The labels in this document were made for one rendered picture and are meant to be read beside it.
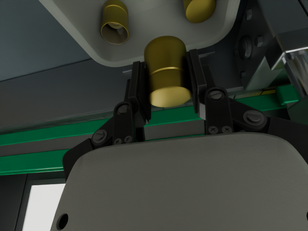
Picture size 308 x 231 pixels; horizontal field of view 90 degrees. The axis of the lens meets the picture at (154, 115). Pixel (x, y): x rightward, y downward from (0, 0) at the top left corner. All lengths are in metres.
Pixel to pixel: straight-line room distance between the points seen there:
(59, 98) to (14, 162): 0.15
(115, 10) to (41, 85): 0.25
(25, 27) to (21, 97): 0.15
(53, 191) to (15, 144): 0.20
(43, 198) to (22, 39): 0.42
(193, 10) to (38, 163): 0.35
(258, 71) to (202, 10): 0.09
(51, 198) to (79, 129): 0.30
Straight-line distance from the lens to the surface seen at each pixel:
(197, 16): 0.22
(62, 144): 0.34
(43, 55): 0.40
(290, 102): 0.26
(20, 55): 0.42
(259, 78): 0.23
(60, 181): 0.55
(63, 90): 0.36
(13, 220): 0.72
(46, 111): 0.37
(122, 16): 0.23
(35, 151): 0.39
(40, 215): 0.60
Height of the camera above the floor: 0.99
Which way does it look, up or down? 21 degrees down
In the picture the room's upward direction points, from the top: 177 degrees clockwise
